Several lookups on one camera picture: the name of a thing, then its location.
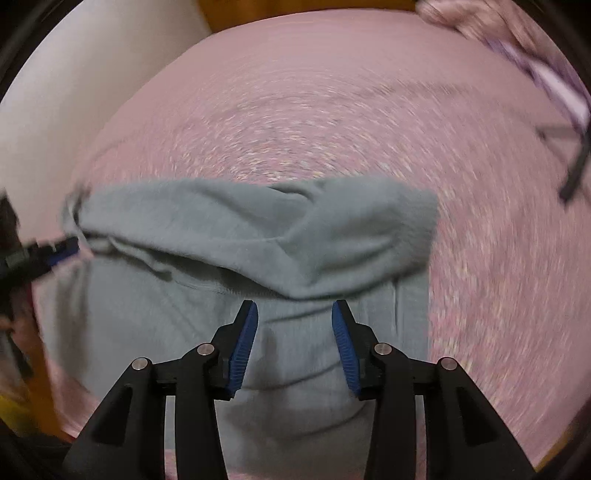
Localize purple white cloth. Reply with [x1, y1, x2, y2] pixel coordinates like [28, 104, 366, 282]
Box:
[485, 40, 590, 132]

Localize pink floral bed sheet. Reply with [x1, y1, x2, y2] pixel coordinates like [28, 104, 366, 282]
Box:
[71, 10, 590, 462]

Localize pink quilted jacket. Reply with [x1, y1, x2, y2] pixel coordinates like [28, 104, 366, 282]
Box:
[416, 0, 566, 63]

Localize wooden wardrobe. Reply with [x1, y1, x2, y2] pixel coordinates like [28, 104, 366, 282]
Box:
[197, 0, 416, 33]

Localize black clothes hanger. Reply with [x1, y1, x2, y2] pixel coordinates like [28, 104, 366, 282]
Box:
[536, 125, 590, 205]

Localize grey-blue fleece pants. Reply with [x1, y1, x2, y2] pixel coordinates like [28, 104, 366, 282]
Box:
[39, 177, 438, 479]

